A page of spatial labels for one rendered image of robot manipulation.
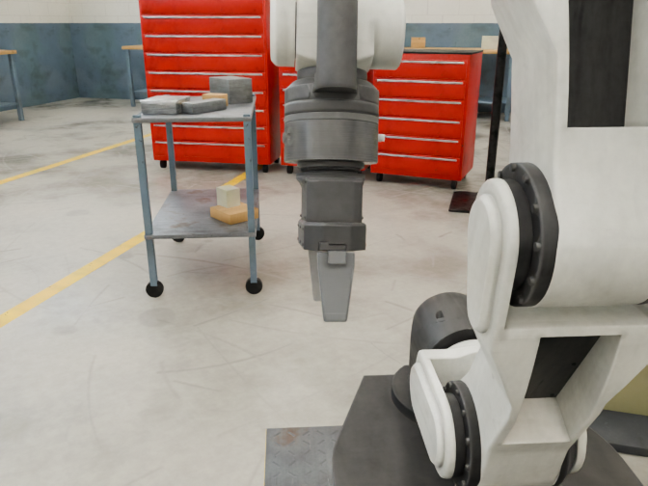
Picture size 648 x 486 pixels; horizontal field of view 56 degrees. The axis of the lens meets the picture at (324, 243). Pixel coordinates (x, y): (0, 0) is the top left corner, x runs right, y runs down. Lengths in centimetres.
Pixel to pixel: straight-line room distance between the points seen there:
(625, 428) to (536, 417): 137
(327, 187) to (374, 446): 58
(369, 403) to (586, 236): 64
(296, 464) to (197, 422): 86
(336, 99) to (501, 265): 21
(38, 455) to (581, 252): 177
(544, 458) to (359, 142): 48
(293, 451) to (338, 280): 79
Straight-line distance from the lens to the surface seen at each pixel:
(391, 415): 109
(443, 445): 84
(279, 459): 126
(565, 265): 57
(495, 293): 60
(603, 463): 108
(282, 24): 56
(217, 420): 206
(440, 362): 94
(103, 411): 220
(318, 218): 53
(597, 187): 59
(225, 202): 297
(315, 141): 53
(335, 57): 52
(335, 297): 52
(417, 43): 883
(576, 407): 78
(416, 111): 468
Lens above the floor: 121
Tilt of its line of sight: 20 degrees down
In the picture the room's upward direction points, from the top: straight up
